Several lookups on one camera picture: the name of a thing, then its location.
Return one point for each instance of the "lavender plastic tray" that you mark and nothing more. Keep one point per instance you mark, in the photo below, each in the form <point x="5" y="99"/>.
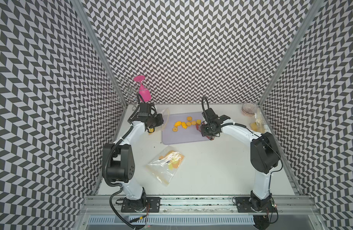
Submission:
<point x="186" y="132"/>

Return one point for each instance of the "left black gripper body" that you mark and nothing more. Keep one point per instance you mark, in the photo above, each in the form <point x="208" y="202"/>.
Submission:
<point x="155" y="120"/>

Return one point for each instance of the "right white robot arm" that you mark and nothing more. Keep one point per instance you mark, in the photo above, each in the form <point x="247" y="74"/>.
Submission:
<point x="264" y="152"/>

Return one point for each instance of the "metal wire glass rack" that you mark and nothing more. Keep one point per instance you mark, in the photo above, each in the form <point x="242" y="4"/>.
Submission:
<point x="129" y="94"/>

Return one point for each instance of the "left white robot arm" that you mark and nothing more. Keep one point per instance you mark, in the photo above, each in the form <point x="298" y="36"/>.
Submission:
<point x="118" y="165"/>

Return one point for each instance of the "aluminium mounting rail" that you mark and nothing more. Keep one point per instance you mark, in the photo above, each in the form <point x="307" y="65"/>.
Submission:
<point x="207" y="205"/>

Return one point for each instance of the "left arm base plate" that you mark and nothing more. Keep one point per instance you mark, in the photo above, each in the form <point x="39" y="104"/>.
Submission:
<point x="150" y="204"/>

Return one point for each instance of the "small pink stacked bowls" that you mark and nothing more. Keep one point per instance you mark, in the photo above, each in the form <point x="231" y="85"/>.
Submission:
<point x="249" y="109"/>

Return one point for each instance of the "yellow fish shaped cookie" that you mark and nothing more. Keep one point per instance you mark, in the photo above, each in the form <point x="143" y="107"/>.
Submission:
<point x="178" y="123"/>

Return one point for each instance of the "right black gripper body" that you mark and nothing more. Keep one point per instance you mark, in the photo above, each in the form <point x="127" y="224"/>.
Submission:
<point x="207" y="130"/>

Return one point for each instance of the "red metal tongs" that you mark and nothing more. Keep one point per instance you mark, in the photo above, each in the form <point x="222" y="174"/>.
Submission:
<point x="198" y="127"/>

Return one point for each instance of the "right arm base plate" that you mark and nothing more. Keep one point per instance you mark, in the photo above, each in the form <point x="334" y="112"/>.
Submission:
<point x="247" y="204"/>

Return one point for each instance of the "clear resealable bag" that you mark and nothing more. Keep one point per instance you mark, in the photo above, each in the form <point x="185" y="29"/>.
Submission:
<point x="260" y="124"/>
<point x="166" y="115"/>

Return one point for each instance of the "pink plastic wine glass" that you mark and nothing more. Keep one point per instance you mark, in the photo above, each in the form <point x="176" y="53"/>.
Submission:
<point x="143" y="91"/>

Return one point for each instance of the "clear bag with cookies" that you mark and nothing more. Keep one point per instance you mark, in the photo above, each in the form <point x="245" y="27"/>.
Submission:
<point x="165" y="165"/>

